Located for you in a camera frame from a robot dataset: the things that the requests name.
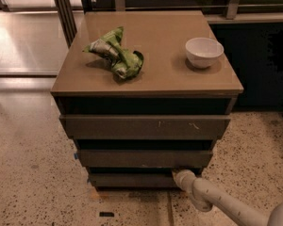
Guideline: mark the dark metal railing post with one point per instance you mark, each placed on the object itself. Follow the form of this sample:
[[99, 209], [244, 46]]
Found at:
[[67, 20]]

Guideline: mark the black tape floor marker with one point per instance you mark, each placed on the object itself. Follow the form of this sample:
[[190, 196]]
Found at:
[[106, 214]]

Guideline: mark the crumpled green chip bag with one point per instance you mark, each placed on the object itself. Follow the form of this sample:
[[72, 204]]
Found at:
[[123, 63]]

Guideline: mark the drawer dark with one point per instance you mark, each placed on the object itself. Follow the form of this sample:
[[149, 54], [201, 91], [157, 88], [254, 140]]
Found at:
[[131, 180], [143, 158], [144, 127]]

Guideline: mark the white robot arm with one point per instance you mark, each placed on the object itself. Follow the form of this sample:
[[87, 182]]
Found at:
[[204, 195]]

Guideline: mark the white ceramic bowl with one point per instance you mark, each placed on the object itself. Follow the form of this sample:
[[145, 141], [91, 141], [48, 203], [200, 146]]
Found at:
[[203, 52]]

